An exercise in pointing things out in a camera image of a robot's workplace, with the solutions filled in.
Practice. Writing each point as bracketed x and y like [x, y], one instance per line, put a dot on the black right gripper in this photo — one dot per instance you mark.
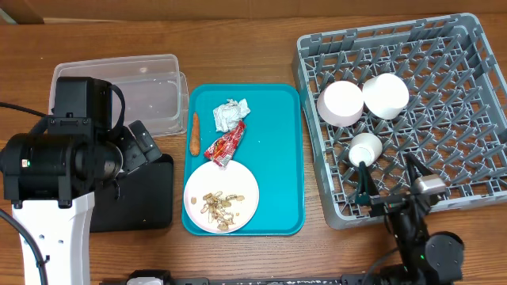
[367, 189]

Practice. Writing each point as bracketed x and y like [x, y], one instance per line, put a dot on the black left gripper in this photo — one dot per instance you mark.
[135, 157]

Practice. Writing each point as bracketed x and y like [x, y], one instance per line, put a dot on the white cup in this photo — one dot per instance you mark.
[365, 148]

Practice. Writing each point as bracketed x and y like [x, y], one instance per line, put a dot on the white bowl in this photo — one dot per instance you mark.
[385, 95]

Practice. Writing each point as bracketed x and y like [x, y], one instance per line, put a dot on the pink bowl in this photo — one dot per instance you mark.
[341, 104]

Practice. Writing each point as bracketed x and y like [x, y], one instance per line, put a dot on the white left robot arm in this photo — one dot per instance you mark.
[51, 175]

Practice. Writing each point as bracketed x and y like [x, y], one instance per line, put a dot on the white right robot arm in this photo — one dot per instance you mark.
[420, 257]

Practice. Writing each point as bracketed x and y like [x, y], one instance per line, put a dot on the grey dishwasher rack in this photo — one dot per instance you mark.
[454, 123]

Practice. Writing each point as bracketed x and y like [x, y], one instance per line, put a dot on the clear plastic container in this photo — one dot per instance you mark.
[154, 89]

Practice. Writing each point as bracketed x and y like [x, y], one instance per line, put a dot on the orange carrot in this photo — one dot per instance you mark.
[194, 145]

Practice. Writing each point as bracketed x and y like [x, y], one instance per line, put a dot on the black tray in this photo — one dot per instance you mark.
[142, 200]

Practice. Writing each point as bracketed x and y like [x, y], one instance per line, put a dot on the red snack wrapper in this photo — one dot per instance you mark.
[222, 150]

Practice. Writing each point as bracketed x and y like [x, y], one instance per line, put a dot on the crumpled white tissue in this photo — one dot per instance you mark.
[227, 116]

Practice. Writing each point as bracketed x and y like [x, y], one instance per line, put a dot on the pink plate with food scraps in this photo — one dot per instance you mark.
[221, 200]

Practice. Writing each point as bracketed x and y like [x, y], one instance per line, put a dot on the teal plastic tray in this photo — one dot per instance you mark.
[266, 169]

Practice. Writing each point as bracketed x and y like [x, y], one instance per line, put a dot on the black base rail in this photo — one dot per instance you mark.
[165, 277]

